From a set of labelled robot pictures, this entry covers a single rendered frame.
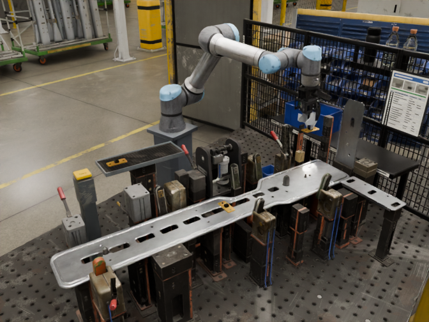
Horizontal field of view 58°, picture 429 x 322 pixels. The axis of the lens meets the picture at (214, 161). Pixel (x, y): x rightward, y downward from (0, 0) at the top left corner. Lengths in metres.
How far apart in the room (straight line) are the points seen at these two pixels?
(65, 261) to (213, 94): 3.38
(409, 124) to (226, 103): 2.69
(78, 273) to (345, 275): 1.12
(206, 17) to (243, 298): 3.31
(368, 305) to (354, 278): 0.15
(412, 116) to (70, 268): 1.69
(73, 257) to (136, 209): 0.30
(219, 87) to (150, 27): 5.19
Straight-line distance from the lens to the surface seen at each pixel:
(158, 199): 1.63
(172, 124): 2.13
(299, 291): 1.76
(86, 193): 1.70
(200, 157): 1.77
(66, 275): 1.45
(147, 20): 9.48
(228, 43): 1.75
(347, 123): 2.04
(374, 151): 2.24
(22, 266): 2.03
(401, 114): 2.20
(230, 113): 4.52
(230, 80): 4.37
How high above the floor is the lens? 1.94
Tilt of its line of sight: 27 degrees down
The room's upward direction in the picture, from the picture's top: straight up
